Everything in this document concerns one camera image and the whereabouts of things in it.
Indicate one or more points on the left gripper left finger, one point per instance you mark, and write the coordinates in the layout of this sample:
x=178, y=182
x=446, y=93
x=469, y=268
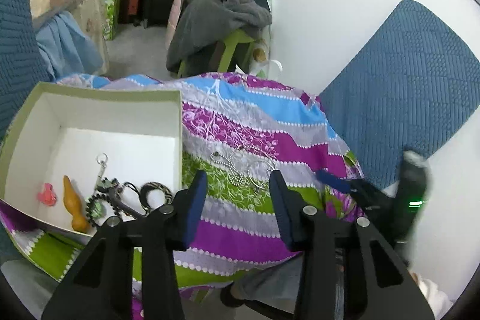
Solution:
x=168, y=229

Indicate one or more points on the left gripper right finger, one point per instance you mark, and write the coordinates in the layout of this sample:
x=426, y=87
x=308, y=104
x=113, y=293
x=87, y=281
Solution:
x=304, y=228

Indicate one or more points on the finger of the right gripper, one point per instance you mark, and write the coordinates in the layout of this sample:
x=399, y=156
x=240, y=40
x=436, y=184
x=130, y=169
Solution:
x=328, y=179

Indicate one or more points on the black white patterned bangle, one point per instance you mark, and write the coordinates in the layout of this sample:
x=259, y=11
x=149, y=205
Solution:
x=148, y=202

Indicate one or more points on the orange gourd pendant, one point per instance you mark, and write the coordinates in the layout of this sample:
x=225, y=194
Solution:
x=74, y=206

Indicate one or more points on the pink flower hair clip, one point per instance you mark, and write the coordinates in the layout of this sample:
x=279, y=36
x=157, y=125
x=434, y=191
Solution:
x=47, y=196

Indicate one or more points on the person's right hand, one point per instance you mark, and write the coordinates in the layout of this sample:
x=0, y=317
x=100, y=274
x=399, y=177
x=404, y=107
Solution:
x=437, y=299

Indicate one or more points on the person's grey trouser leg right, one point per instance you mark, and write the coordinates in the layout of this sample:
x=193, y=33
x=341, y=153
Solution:
x=277, y=282

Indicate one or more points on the black slipper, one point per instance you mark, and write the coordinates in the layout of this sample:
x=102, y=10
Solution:
x=270, y=312

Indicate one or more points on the colourful striped floral bedsheet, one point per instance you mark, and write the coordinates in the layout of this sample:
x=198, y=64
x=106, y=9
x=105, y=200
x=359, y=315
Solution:
x=238, y=129

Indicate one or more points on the blue textured pillow right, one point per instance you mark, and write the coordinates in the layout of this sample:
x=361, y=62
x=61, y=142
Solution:
x=414, y=84

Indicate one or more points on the blue textured pillow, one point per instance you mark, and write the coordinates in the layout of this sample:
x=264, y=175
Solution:
x=414, y=84
x=22, y=66

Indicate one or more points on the open green cardboard box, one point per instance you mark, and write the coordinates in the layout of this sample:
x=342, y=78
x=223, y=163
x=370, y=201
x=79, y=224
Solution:
x=61, y=131

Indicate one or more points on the green plastic stool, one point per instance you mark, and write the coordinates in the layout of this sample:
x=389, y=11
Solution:
x=234, y=53

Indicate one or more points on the light blue blanket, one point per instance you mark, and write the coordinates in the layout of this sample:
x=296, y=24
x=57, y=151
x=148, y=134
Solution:
x=65, y=49

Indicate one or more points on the blue textured pillow left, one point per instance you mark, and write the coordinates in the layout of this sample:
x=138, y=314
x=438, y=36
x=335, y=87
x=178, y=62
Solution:
x=22, y=66

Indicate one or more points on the dark grey hoodie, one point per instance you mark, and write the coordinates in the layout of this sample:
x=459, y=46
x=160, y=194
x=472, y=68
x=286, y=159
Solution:
x=205, y=23

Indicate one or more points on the green shopping bag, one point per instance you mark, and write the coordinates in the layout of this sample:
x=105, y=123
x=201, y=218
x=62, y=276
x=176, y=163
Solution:
x=112, y=9

